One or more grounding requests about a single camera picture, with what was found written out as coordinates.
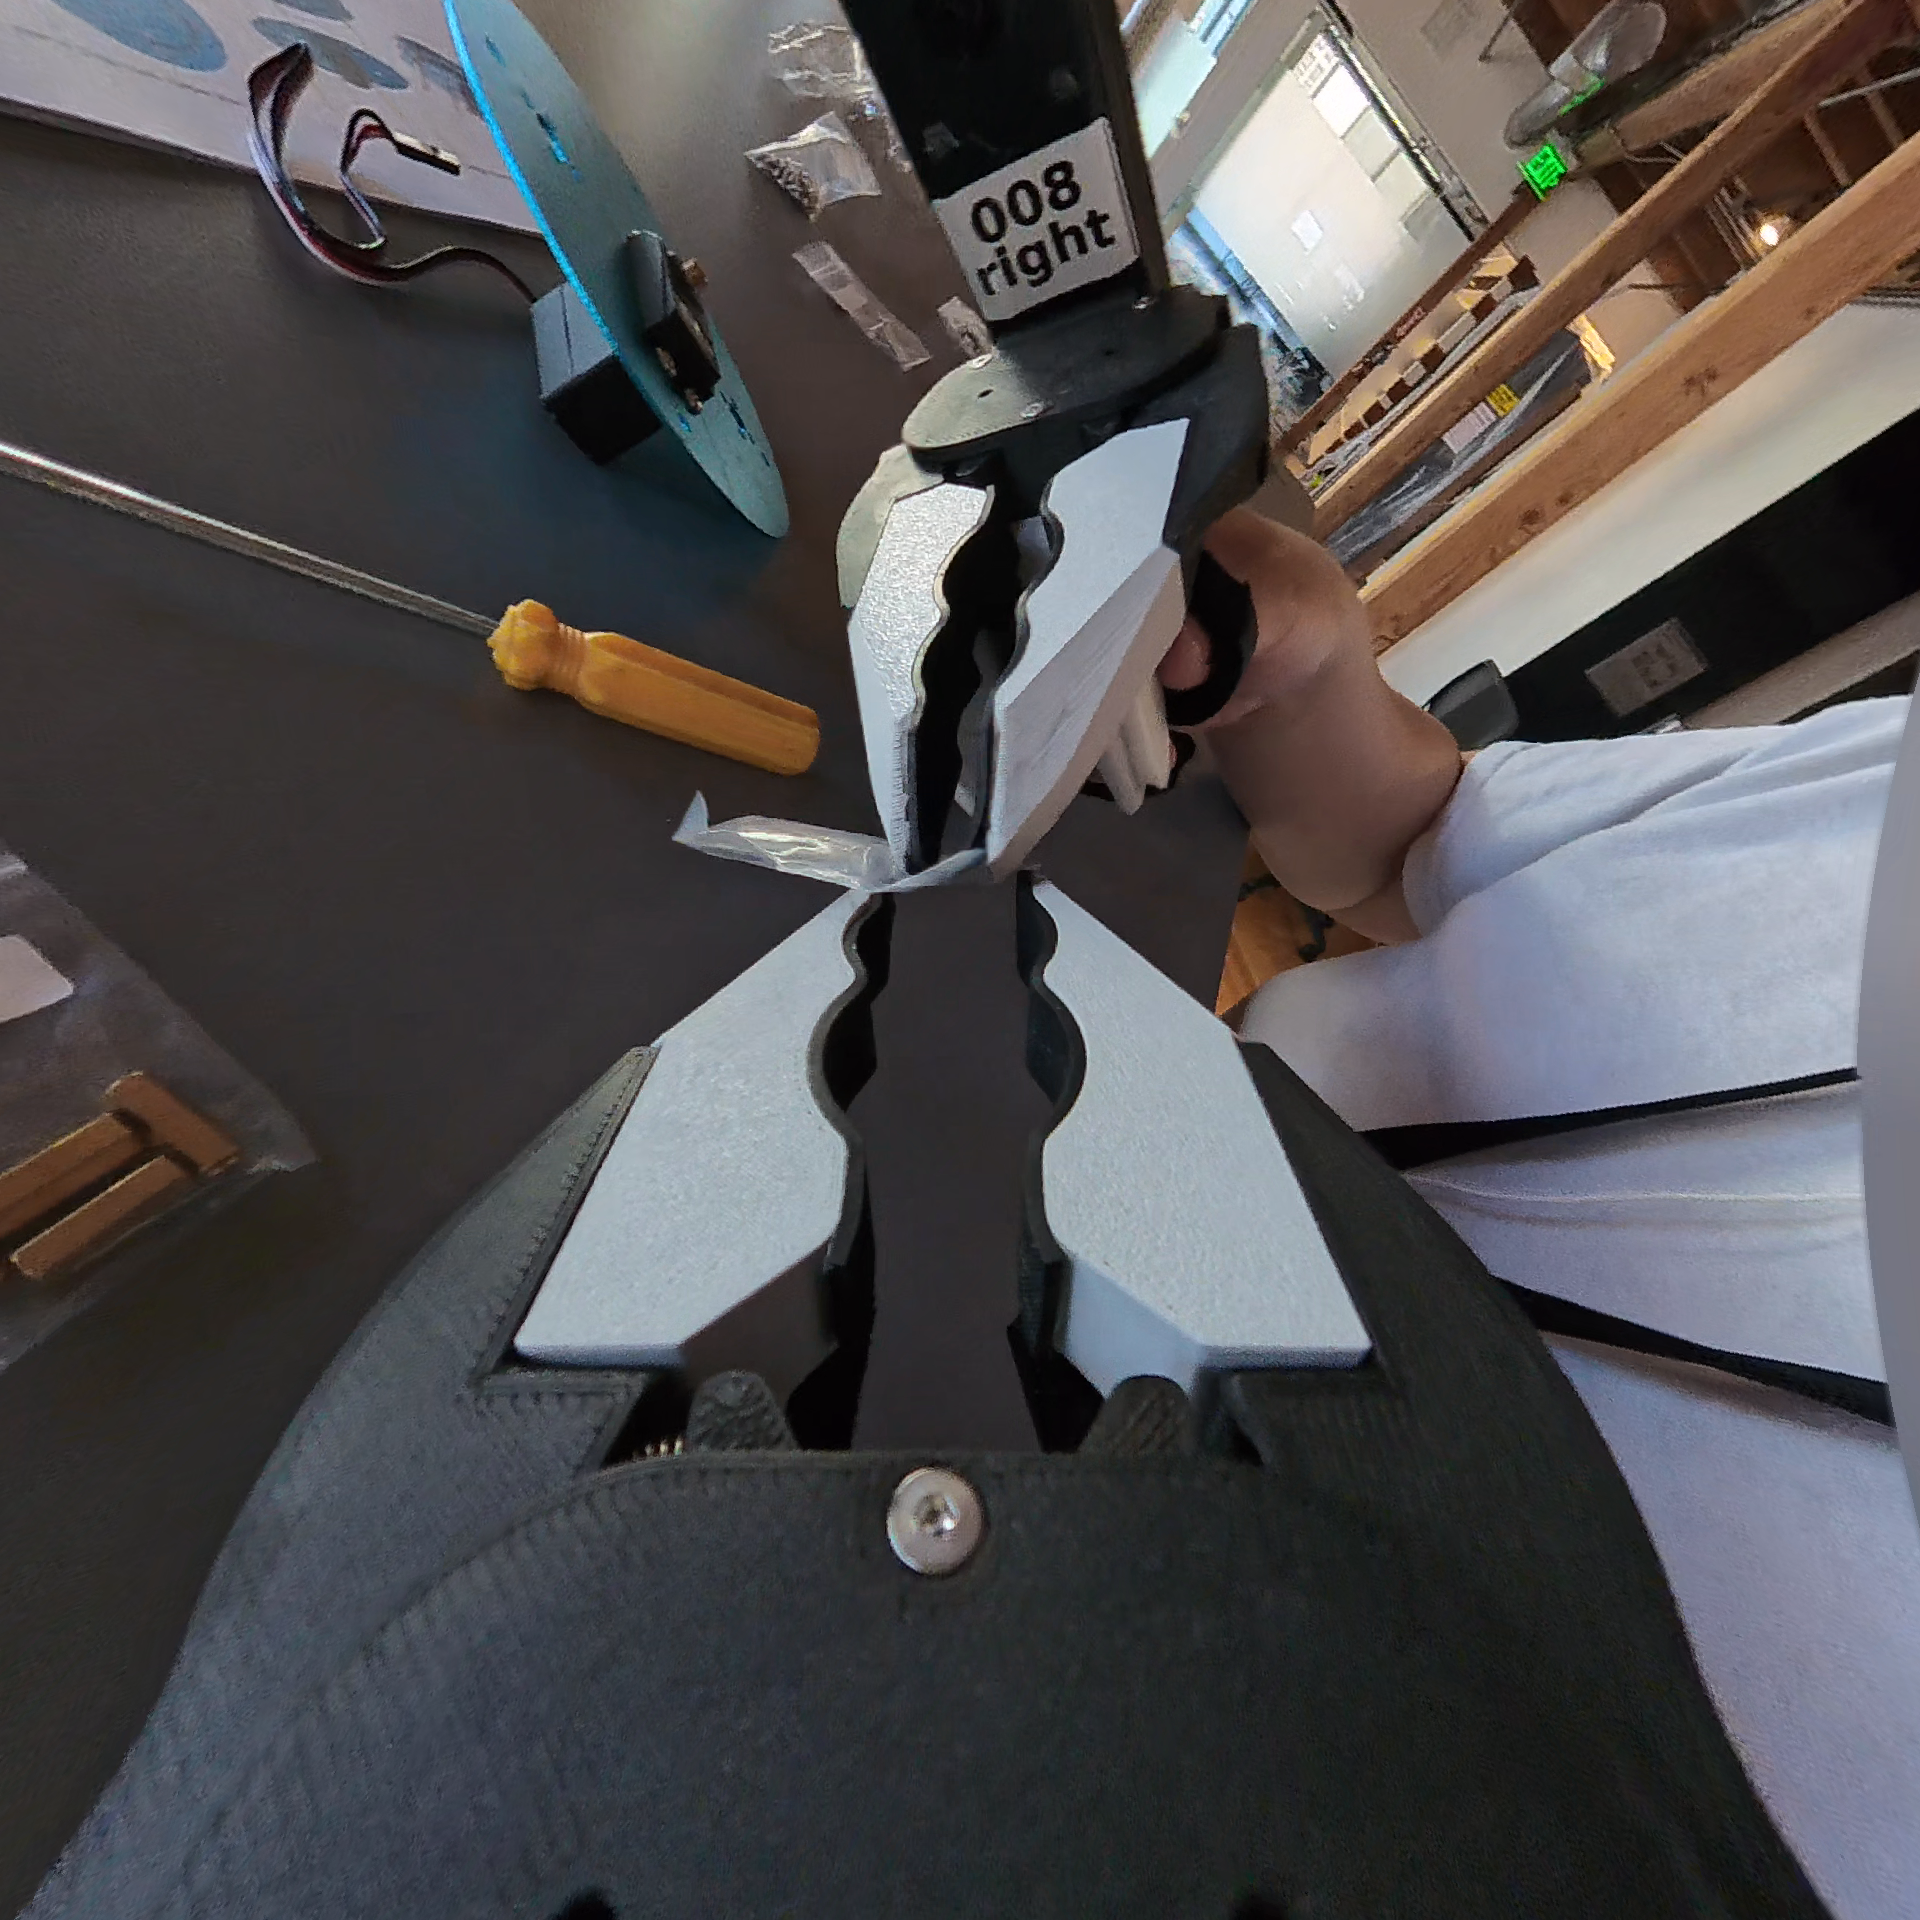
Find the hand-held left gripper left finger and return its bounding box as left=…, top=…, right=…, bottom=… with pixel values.
left=509, top=887, right=903, bottom=1450

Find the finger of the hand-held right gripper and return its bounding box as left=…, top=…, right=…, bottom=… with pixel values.
left=976, top=417, right=1197, bottom=877
left=844, top=483, right=1004, bottom=873

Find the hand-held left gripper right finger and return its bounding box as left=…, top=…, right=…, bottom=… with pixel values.
left=1013, top=878, right=1374, bottom=1454

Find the clear bag of long screws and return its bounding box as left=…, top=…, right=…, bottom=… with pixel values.
left=675, top=791, right=995, bottom=896

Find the yellow-handled screwdriver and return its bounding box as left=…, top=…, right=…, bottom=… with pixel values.
left=0, top=440, right=824, bottom=777

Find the clear bag of brass standoffs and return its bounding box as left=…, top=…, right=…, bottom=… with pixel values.
left=0, top=849, right=319, bottom=1370

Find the person's right forearm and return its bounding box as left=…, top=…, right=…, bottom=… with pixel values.
left=1232, top=599, right=1470, bottom=946

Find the dark grey desk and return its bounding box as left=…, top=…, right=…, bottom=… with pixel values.
left=0, top=0, right=1254, bottom=1906

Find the person's right hand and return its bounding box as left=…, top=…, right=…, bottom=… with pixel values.
left=1168, top=509, right=1378, bottom=782

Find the clear bag of black screws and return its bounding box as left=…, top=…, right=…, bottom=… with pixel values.
left=744, top=113, right=884, bottom=213

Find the black servo motor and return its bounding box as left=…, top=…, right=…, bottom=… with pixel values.
left=527, top=229, right=723, bottom=466

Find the teal round plate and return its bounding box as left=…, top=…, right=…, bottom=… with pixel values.
left=442, top=0, right=792, bottom=539

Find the person's white shirt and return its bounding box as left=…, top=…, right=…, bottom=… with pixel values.
left=1237, top=698, right=1920, bottom=1920

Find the white outlet plate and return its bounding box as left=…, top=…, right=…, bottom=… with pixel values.
left=1586, top=615, right=1707, bottom=721

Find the open instruction booklet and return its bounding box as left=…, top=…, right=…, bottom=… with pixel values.
left=0, top=0, right=541, bottom=233

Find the black lanyard strap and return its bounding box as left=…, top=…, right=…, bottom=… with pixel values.
left=1357, top=1069, right=1895, bottom=1426

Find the wooden shelving frame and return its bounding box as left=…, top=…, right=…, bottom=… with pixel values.
left=1306, top=0, right=1920, bottom=648

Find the servo wire cable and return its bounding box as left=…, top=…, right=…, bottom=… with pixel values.
left=245, top=41, right=541, bottom=296

